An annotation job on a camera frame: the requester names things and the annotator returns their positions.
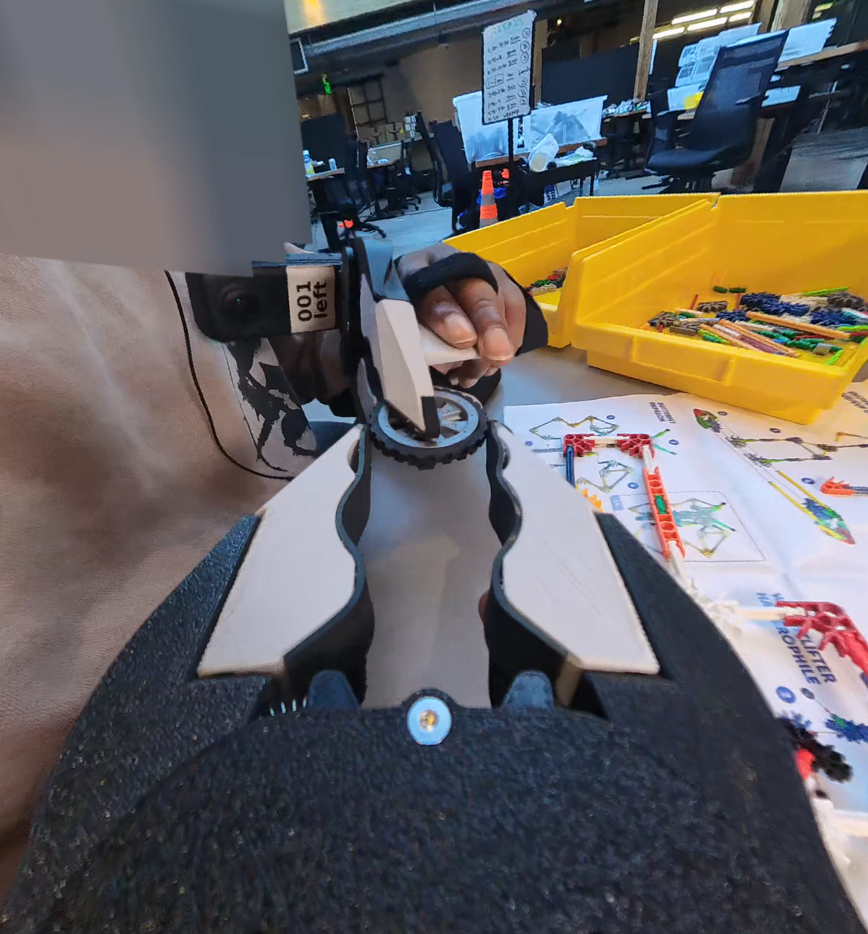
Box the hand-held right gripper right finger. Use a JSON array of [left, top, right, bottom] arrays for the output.
[[485, 431, 662, 704]]

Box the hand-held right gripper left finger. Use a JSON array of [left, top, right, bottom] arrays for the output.
[[196, 427, 376, 704]]

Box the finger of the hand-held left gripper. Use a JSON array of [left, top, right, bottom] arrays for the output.
[[423, 329, 481, 375], [369, 292, 445, 442]]

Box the grey plastic spoked wheel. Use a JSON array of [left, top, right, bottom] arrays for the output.
[[383, 395, 473, 453]]

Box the black rubber tyre ring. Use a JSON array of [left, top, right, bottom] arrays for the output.
[[367, 384, 492, 471]]

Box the yellow plastic parts bin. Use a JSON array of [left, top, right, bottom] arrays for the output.
[[570, 190, 868, 427], [444, 193, 721, 316]]

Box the pile of colourful construction pieces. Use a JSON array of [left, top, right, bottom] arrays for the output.
[[646, 285, 868, 364]]

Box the grey desk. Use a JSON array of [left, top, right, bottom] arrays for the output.
[[300, 146, 868, 704]]

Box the person's left hand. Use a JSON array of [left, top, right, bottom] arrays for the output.
[[402, 268, 532, 391]]

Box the colourful rod and connector model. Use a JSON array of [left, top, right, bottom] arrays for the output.
[[558, 428, 868, 850]]

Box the large fold-out instruction sheet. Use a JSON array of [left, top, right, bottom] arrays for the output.
[[497, 370, 868, 934]]

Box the person in beige hoodie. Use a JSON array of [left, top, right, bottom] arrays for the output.
[[0, 249, 365, 934]]

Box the white sign board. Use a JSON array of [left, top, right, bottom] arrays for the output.
[[481, 12, 538, 126]]

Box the black office chair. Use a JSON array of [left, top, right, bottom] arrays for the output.
[[643, 33, 789, 195]]

